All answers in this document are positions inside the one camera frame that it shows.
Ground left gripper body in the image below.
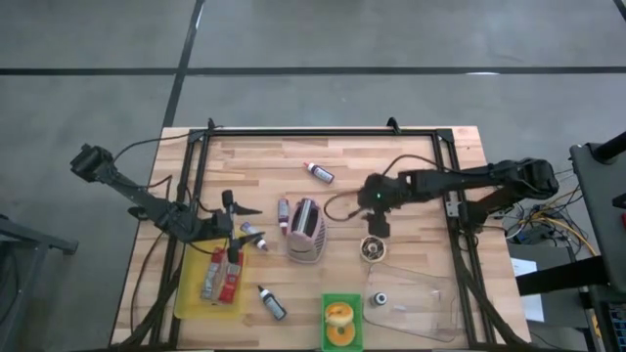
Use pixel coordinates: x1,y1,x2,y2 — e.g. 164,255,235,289
198,204,236,245

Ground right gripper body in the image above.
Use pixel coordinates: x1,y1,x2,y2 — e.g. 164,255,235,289
356,173,410,216

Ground chocolate doughnut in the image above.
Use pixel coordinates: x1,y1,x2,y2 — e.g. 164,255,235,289
359,235,387,264

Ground small bottle purple tip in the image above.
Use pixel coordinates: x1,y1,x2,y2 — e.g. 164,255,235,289
239,221,270,252

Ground red cracker packet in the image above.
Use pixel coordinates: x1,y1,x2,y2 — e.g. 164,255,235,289
200,246,245,305

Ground small bottle red tip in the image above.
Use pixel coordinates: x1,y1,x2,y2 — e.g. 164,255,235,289
277,197,291,237

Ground brown bottle white cap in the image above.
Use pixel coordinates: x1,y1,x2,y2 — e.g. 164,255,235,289
302,161,336,186

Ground black bottle white cap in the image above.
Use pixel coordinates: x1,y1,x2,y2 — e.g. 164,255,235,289
257,285,289,323

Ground pink and steel box grater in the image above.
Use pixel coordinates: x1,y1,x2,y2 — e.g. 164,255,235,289
286,197,329,265

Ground green plastic basket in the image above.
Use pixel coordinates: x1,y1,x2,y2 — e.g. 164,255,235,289
320,291,365,352

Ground orange glazed doughnut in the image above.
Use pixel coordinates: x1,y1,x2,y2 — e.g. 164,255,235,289
326,322,357,348

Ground yellow translucent plastic bin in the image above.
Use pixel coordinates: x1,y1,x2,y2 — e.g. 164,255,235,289
173,238,248,322

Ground clear plastic tray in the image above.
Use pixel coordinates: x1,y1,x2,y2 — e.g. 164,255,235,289
362,262,461,343

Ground white paper sheet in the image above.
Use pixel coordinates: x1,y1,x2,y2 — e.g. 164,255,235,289
510,257,546,324

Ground grey metal cart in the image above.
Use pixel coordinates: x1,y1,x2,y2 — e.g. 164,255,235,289
0,214,79,352

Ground dark grey equipment stand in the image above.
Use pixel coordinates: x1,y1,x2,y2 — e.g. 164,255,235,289
515,129,626,297

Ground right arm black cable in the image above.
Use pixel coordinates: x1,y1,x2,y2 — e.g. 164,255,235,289
322,154,444,224

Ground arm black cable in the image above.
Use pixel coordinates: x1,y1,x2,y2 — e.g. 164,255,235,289
322,154,444,224
112,124,224,162

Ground black aluminium table frame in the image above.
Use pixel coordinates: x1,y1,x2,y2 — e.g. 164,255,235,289
114,124,534,352

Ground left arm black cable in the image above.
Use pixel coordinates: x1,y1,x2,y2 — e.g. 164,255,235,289
112,124,224,162

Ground yellow and black cable bundle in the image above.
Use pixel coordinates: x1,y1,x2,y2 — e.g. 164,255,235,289
503,188,601,258

